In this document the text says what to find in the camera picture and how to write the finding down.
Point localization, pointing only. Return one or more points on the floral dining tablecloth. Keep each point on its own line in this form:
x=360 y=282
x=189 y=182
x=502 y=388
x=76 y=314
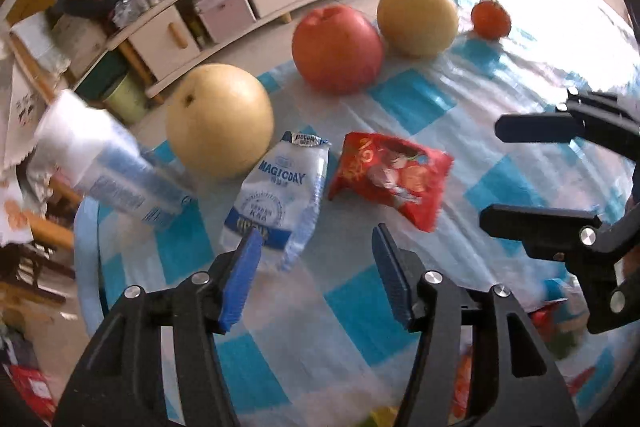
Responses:
x=22 y=107

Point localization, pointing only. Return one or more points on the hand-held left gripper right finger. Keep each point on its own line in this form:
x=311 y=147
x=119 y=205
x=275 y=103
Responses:
x=392 y=277

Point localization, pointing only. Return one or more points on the red candy wrapper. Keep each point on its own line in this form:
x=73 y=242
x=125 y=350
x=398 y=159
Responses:
x=395 y=177

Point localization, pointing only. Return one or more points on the light green waste bin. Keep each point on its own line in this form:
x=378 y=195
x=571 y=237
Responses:
x=125 y=99

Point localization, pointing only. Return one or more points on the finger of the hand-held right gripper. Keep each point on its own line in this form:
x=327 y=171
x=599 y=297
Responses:
x=540 y=227
x=535 y=128

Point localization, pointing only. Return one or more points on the dark green basin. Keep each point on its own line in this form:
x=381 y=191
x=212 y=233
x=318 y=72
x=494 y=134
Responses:
x=97 y=74

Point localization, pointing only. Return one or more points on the yellow pear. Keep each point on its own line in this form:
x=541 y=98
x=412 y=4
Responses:
x=417 y=17
x=220 y=122

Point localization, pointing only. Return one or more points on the white bottle with blue label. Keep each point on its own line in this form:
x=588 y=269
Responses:
x=100 y=157

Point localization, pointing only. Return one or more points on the small white blue packet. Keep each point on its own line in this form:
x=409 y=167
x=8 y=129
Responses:
x=275 y=202

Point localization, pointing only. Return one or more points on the small orange fruit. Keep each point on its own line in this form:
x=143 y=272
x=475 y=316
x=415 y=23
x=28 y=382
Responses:
x=491 y=19

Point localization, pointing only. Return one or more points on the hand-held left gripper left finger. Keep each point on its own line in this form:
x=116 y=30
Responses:
x=240 y=287

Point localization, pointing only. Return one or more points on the blue white checked tablecloth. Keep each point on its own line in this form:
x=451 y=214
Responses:
x=450 y=142

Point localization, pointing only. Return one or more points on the red apple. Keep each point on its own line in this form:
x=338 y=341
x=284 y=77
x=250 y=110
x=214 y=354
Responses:
x=337 y=49

